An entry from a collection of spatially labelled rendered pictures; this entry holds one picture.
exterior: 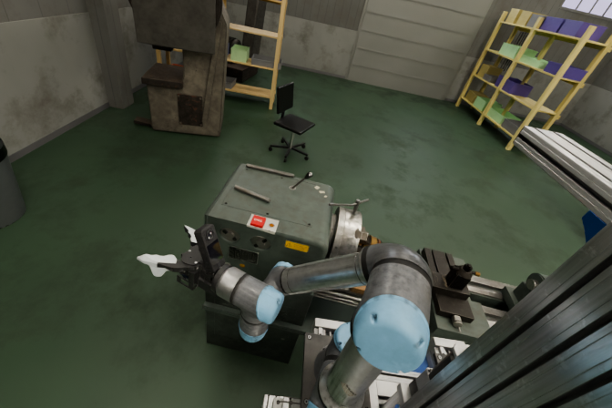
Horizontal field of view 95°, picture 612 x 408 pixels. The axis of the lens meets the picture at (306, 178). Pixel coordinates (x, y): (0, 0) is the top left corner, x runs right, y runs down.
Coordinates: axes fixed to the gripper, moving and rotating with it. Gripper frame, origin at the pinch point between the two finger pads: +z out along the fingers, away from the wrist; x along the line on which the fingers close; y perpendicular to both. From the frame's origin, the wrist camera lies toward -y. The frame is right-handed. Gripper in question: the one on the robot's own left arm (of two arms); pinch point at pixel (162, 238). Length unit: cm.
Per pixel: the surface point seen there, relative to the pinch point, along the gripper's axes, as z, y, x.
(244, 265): 0, 55, 52
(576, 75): -299, -104, 669
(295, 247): -22, 31, 55
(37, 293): 145, 156, 28
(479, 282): -126, 55, 127
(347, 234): -41, 28, 76
